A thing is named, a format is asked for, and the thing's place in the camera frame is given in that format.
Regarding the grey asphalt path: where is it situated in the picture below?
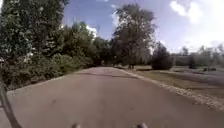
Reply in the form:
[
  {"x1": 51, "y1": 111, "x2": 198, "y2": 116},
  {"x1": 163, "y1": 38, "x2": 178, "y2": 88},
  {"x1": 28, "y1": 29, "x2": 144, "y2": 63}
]
[{"x1": 0, "y1": 66, "x2": 224, "y2": 128}]

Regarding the tall tree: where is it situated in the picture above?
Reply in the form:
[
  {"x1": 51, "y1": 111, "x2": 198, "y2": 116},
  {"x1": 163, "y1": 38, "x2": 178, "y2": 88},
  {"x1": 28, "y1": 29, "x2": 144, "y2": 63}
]
[{"x1": 110, "y1": 3, "x2": 157, "y2": 70}]

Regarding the dark round bush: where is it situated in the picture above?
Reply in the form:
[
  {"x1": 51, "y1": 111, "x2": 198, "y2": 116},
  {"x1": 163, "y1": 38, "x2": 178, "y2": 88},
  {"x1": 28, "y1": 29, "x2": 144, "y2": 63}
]
[{"x1": 151, "y1": 42, "x2": 174, "y2": 71}]

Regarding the wood of trees and bushes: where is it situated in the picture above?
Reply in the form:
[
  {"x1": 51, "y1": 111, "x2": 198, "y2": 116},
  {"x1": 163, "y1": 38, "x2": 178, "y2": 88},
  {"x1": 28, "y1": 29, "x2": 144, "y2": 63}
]
[{"x1": 0, "y1": 0, "x2": 113, "y2": 92}]

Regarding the grass field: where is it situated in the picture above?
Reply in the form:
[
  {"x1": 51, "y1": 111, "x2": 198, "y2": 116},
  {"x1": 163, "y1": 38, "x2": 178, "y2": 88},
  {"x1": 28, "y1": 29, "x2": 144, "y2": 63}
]
[{"x1": 133, "y1": 65, "x2": 224, "y2": 99}]

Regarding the gravel strip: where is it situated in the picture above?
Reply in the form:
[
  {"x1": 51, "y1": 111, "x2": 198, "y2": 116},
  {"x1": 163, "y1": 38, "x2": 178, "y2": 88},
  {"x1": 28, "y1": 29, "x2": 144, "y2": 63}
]
[{"x1": 114, "y1": 67, "x2": 224, "y2": 112}]

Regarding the row of distant trees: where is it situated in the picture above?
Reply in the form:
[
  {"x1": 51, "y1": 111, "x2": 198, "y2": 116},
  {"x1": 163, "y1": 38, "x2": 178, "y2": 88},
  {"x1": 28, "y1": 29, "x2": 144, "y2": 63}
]
[{"x1": 171, "y1": 43, "x2": 224, "y2": 70}]

